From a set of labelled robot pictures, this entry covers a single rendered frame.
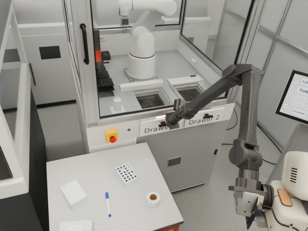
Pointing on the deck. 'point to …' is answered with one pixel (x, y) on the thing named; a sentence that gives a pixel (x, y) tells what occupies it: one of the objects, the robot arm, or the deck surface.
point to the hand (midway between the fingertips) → (167, 124)
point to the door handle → (85, 43)
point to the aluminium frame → (85, 13)
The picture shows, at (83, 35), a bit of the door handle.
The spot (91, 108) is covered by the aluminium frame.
